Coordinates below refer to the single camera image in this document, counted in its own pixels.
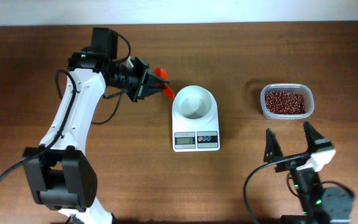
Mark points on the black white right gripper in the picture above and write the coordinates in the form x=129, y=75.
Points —
x=293, y=162

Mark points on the clear plastic bean container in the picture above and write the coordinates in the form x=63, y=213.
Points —
x=291, y=87

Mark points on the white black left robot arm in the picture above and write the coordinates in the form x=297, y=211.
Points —
x=58, y=172

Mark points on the white digital kitchen scale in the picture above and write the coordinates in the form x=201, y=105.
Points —
x=196, y=135

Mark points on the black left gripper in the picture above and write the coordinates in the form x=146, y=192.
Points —
x=142, y=79

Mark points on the white round bowl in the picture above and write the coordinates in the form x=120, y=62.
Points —
x=193, y=102

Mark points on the red plastic scoop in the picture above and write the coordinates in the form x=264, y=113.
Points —
x=167, y=90

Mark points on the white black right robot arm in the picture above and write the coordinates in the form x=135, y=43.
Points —
x=322, y=202

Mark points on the red adzuki beans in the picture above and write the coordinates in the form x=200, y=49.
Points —
x=284, y=102

